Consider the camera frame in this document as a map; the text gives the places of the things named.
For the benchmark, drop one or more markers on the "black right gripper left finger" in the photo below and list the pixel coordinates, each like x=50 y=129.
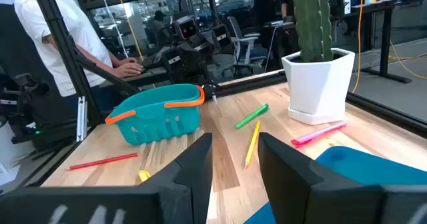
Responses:
x=197 y=170

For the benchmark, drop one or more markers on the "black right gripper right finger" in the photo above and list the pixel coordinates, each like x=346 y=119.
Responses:
x=283 y=184

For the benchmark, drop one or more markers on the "yellow pencil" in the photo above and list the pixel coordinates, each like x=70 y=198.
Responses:
x=252 y=144

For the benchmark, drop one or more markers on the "yellow pen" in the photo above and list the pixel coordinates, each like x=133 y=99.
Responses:
x=144 y=175

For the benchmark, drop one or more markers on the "bright pink pen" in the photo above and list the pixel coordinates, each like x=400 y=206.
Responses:
x=317 y=133

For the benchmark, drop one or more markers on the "green pen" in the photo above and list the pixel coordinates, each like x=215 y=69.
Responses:
x=251 y=116

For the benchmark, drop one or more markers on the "red pencil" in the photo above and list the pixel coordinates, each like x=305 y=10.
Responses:
x=103 y=161

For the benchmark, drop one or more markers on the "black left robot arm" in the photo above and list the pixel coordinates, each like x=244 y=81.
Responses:
x=193 y=60

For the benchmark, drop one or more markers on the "teal basket orange rim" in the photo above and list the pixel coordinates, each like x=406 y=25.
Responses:
x=160 y=124

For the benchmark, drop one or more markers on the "blue plastic tray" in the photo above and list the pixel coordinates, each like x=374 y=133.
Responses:
x=367 y=167

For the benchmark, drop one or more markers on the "white plant pot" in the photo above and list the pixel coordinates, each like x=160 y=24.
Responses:
x=317 y=87

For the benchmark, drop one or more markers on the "grey office chair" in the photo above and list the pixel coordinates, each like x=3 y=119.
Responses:
x=245 y=40

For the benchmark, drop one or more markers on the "person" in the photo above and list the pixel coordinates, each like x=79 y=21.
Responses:
x=263 y=4
x=160 y=24
x=66 y=27

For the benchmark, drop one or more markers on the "green cactus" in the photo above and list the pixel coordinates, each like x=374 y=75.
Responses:
x=312 y=20

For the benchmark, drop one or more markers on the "black machine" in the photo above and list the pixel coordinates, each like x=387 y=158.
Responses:
x=33 y=104

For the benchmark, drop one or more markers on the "black desk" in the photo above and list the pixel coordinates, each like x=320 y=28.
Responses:
x=385 y=34

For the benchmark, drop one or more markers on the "silver bracket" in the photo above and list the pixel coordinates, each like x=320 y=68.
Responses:
x=81 y=117

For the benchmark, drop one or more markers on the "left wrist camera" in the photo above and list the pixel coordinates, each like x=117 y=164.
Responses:
x=185 y=28

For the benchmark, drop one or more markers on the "black aluminium frame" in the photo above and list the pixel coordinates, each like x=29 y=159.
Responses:
x=60 y=34

